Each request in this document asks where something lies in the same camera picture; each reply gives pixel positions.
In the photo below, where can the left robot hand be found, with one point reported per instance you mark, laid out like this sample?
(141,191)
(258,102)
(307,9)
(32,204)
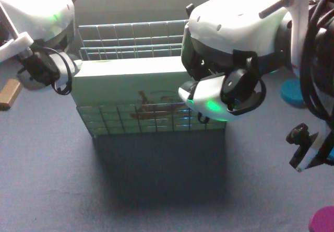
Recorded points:
(34,10)

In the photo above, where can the pink disc block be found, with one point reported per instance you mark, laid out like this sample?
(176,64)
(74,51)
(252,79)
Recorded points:
(323,221)

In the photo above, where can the blue block with cutout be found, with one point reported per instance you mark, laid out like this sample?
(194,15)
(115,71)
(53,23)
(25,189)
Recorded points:
(291,93)

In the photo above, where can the grey table cloth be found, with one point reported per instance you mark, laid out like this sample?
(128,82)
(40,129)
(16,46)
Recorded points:
(52,164)

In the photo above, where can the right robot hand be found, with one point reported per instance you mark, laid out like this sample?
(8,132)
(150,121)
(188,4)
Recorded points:
(235,25)

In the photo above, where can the light green book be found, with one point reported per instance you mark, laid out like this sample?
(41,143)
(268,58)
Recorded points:
(125,80)

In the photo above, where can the tan wooden block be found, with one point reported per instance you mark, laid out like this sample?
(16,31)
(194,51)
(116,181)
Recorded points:
(9,93)

